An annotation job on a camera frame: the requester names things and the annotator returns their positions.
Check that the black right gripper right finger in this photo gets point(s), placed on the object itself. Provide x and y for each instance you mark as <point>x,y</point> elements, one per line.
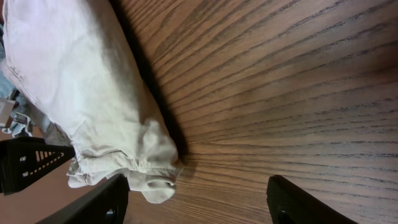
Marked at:
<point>289,204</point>

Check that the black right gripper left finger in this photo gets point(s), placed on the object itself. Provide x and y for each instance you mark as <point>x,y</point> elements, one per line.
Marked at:
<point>106,204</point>

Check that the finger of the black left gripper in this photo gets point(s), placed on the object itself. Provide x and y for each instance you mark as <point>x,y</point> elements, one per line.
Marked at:
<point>25,160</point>

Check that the beige shorts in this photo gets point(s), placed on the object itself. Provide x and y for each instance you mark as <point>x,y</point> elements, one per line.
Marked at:
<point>72,61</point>

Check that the folded light blue jeans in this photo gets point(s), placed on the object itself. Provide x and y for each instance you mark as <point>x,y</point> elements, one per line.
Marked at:
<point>25,116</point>

